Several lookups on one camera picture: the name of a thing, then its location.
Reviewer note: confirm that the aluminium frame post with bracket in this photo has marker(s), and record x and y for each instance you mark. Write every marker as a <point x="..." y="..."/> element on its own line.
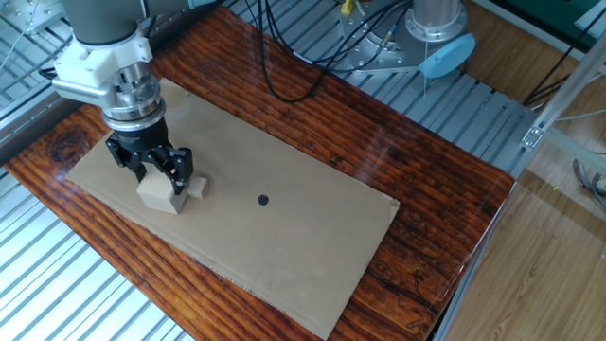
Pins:
<point x="568" y="90"/>

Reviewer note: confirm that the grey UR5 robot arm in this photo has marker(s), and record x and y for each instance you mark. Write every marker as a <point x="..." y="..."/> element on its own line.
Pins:
<point x="104" y="19"/>

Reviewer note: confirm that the black round mark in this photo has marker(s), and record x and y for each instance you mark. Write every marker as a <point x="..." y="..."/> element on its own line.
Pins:
<point x="263" y="200"/>

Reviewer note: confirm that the large wooden block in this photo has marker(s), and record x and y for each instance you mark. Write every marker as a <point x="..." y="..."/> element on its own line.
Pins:
<point x="156" y="196"/>

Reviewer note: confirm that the small wooden block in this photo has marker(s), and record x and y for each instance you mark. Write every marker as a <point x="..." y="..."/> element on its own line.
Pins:
<point x="199" y="185"/>

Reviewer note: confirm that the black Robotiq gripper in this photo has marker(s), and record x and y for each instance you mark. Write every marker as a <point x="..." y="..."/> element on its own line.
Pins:
<point x="137" y="139"/>

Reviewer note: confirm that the brown cardboard sheet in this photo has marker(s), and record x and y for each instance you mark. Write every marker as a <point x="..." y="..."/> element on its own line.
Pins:
<point x="284" y="246"/>

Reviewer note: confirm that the grey aluminium table rail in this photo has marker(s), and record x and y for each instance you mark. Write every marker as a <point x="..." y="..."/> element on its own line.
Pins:
<point x="28" y="128"/>

